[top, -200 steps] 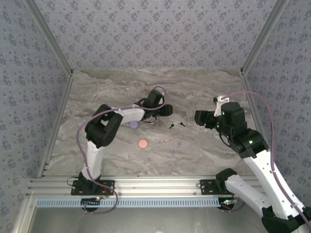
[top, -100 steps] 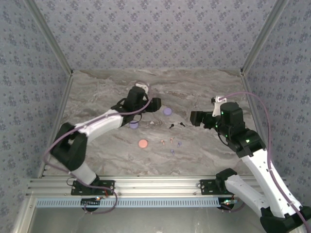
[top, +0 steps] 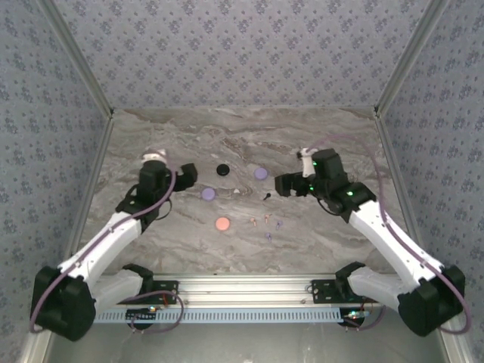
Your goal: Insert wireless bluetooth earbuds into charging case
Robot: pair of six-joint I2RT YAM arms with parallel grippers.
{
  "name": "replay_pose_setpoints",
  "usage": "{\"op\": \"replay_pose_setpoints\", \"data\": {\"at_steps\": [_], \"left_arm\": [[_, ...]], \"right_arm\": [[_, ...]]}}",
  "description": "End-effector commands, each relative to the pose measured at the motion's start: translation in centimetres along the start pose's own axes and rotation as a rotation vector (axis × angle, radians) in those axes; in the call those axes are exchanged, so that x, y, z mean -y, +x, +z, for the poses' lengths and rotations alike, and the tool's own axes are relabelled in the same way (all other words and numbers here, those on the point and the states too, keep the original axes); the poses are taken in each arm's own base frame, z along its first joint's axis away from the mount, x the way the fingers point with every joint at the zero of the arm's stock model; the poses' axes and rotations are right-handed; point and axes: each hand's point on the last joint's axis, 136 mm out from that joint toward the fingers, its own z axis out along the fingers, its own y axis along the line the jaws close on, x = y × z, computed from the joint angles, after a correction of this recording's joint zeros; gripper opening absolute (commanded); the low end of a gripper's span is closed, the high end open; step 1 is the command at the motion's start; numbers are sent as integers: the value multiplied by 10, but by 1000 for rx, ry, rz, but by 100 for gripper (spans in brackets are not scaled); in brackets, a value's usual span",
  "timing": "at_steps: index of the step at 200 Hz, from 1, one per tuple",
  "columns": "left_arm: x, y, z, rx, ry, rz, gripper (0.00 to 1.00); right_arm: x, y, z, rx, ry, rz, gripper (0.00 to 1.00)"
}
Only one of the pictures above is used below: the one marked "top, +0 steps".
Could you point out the purple earbud charging case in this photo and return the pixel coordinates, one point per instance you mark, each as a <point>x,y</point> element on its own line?
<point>208,193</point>
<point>260,173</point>

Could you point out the small black screw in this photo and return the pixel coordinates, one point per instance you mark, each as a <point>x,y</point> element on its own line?
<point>267,196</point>

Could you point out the black earbud charging case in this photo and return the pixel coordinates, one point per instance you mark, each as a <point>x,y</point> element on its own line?
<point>223,169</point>

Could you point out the pink earbud charging case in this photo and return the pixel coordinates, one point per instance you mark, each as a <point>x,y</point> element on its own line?
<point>222,224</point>

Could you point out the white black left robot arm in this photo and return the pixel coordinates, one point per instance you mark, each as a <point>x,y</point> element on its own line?
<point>106,242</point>

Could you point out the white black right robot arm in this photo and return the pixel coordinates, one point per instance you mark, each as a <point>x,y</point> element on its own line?
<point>389,242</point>

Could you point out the small controller board with LED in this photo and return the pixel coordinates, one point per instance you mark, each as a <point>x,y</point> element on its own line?
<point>355,314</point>
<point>149,311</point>

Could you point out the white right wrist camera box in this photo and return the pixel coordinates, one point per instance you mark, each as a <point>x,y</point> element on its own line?
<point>307,166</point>

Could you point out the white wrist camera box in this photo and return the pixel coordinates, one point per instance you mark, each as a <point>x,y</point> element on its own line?
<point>155,156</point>
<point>307,166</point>

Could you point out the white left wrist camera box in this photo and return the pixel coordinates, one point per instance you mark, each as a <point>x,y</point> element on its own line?
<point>155,156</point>

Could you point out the aluminium side rail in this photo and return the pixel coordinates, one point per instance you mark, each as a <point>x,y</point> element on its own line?
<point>401,189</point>
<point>92,181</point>

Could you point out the aluminium frame post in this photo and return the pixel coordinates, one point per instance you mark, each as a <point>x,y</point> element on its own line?
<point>408,56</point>
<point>83,64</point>

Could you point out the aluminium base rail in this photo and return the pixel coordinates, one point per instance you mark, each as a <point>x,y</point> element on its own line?
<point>242,291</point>

